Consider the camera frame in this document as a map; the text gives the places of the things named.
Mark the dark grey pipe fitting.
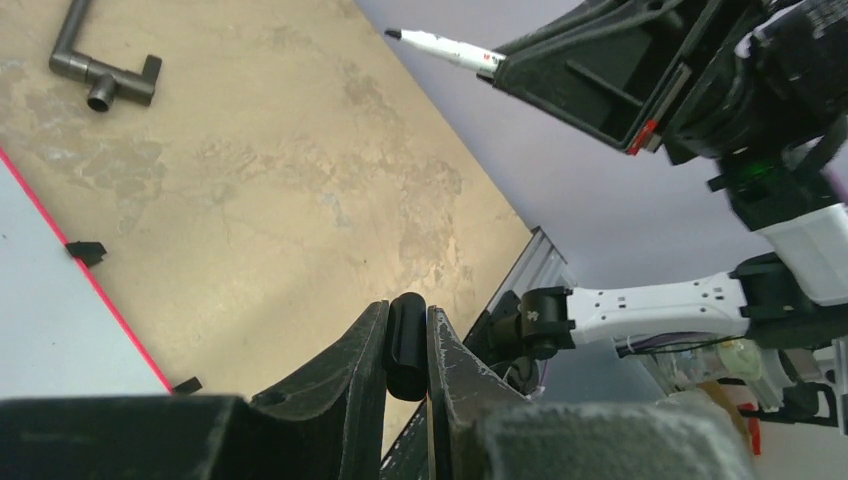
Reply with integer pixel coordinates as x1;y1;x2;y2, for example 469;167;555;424
48;0;163;113

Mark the aluminium frame rail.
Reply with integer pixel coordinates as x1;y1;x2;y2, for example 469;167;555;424
380;227;572;479

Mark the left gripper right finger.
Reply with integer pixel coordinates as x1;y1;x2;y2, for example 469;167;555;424
426;306;528;479

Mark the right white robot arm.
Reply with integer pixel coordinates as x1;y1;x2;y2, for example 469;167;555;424
485;1;847;430

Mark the red framed whiteboard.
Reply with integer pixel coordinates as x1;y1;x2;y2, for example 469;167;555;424
1;155;202;400

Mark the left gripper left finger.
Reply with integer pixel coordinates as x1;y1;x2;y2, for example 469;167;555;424
251;300;389;479

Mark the black marker cap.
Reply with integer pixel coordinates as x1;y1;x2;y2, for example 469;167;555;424
383;292;428;402

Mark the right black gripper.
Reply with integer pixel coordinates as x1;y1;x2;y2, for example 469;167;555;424
491;0;796;167

